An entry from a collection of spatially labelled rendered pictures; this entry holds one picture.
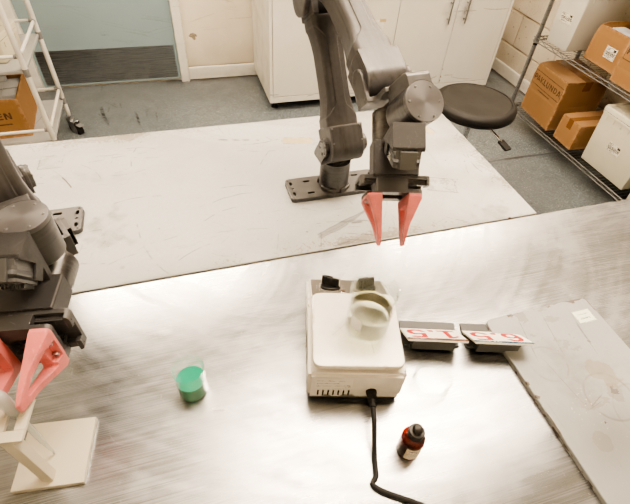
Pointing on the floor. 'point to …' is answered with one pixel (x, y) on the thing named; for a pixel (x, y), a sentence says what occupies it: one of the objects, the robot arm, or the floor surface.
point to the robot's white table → (237, 197)
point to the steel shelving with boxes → (579, 114)
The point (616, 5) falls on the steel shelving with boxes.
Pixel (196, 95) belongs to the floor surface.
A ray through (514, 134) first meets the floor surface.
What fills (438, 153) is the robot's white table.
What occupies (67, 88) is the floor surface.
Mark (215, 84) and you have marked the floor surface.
